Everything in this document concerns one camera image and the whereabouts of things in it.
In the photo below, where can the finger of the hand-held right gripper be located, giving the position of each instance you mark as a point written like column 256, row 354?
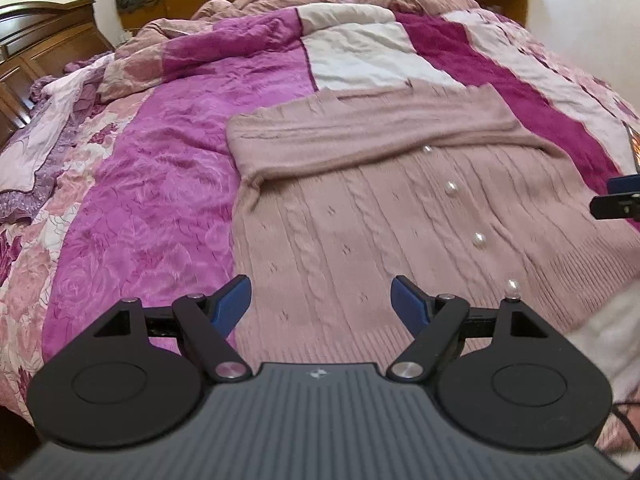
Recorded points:
column 617, row 206
column 625, row 185

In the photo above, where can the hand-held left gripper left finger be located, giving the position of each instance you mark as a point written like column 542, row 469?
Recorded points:
column 232, row 305

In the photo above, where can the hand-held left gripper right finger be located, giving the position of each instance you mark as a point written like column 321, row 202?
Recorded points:
column 410, row 305

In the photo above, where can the pink knitted cardigan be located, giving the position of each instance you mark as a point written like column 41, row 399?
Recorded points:
column 350, row 220

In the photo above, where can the orange patterned object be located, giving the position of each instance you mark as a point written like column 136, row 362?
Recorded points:
column 633, row 146

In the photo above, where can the purple magenta white bedspread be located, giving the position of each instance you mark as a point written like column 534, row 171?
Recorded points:
column 150, row 185

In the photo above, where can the lilac floral sheet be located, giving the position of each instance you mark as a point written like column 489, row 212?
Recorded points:
column 45, row 125

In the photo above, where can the wooden headboard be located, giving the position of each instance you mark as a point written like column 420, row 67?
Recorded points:
column 45, row 45

